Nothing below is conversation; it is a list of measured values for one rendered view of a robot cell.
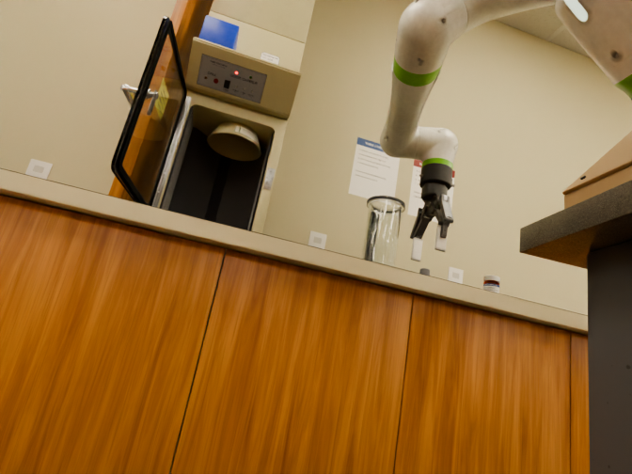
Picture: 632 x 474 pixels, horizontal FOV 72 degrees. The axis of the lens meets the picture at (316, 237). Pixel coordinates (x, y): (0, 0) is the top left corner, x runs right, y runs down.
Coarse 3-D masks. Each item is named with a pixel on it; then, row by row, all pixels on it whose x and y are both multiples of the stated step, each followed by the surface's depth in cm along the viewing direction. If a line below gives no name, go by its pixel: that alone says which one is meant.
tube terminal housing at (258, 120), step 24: (240, 24) 141; (240, 48) 138; (264, 48) 141; (288, 48) 143; (192, 96) 130; (216, 120) 137; (240, 120) 134; (264, 120) 134; (264, 144) 146; (264, 192) 128; (264, 216) 127
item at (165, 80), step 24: (168, 48) 104; (144, 72) 94; (168, 72) 108; (168, 96) 112; (144, 120) 99; (168, 120) 116; (120, 144) 89; (144, 144) 102; (144, 168) 105; (144, 192) 109
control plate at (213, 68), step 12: (204, 60) 125; (216, 60) 125; (204, 72) 127; (216, 72) 127; (228, 72) 127; (240, 72) 127; (252, 72) 127; (204, 84) 128; (216, 84) 128; (240, 84) 129; (252, 84) 129; (264, 84) 129; (240, 96) 130; (252, 96) 131
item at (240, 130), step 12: (216, 132) 133; (228, 132) 132; (240, 132) 133; (252, 132) 137; (216, 144) 144; (228, 144) 147; (240, 144) 148; (252, 144) 146; (228, 156) 148; (240, 156) 148; (252, 156) 146
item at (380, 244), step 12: (372, 204) 120; (384, 204) 118; (396, 204) 119; (372, 216) 119; (384, 216) 117; (396, 216) 118; (372, 228) 117; (384, 228) 116; (396, 228) 118; (372, 240) 116; (384, 240) 115; (396, 240) 117; (372, 252) 115; (384, 252) 114; (396, 252) 118
